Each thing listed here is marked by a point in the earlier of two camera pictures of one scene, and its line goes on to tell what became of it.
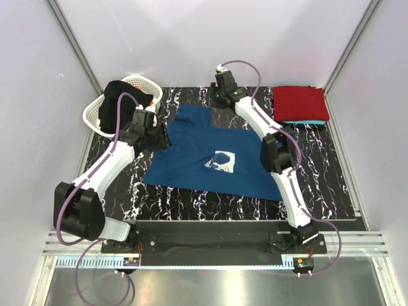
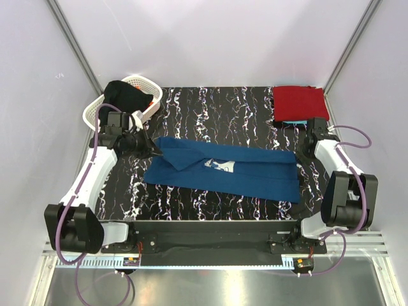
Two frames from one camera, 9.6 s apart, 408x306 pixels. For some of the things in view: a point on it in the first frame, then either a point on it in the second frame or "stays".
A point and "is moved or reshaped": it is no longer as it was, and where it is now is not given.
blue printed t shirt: x=204 y=158 is moved or reshaped
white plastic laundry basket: x=91 y=113 stays
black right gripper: x=213 y=89 → x=301 y=158
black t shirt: x=108 y=113 stays
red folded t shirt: x=299 y=103 stays
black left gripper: x=164 y=143 → x=149 y=148
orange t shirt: x=151 y=102 stays
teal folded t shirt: x=317 y=122 stays
